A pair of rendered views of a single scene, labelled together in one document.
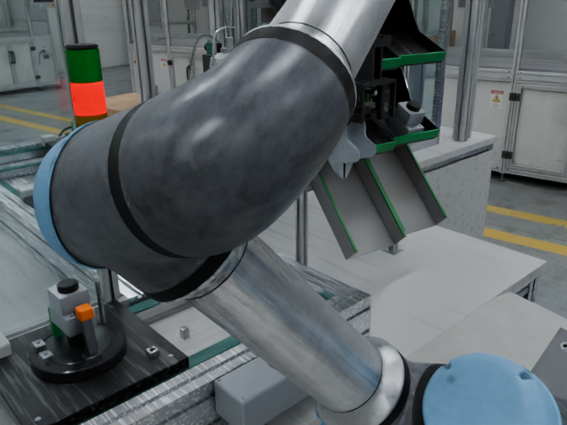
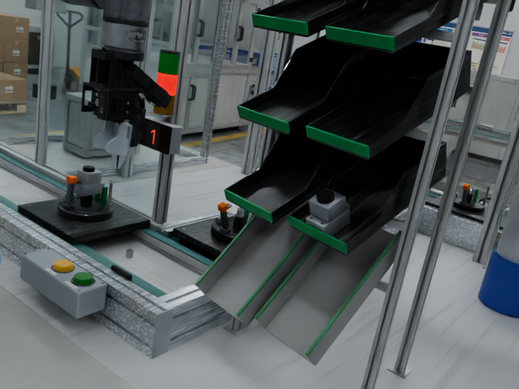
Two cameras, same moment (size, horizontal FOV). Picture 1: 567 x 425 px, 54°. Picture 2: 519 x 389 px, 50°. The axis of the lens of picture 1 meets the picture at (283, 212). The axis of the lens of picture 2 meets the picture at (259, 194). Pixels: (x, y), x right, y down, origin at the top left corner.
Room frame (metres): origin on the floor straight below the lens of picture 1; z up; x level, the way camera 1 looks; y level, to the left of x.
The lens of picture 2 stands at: (0.85, -1.10, 1.52)
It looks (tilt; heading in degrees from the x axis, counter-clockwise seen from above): 17 degrees down; 77
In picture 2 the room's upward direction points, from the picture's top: 10 degrees clockwise
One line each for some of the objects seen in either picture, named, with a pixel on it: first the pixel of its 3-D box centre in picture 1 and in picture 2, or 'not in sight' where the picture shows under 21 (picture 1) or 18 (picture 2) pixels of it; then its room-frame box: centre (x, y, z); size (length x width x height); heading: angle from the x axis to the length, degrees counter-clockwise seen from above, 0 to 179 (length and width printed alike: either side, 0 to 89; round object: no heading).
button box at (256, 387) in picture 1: (283, 376); (62, 280); (0.72, 0.01, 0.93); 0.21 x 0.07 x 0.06; 132
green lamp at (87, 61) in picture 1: (83, 65); (168, 63); (0.90, 0.31, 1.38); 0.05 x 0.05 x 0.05
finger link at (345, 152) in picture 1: (344, 153); (107, 142); (0.79, -0.09, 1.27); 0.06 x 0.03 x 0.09; 42
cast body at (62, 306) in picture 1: (67, 301); (91, 179); (0.73, 0.32, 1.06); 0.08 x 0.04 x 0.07; 43
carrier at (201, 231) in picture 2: not in sight; (239, 220); (1.13, 0.26, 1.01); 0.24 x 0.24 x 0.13; 42
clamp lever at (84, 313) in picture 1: (85, 328); (72, 190); (0.70, 0.29, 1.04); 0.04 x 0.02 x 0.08; 42
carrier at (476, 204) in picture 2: not in sight; (469, 196); (2.12, 0.77, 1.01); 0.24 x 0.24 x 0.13; 42
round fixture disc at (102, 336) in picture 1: (78, 349); (86, 208); (0.73, 0.32, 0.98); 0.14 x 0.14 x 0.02
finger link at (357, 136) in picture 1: (359, 148); (118, 147); (0.81, -0.11, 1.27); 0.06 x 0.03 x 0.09; 42
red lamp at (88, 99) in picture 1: (89, 97); (166, 83); (0.90, 0.31, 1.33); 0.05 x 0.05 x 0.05
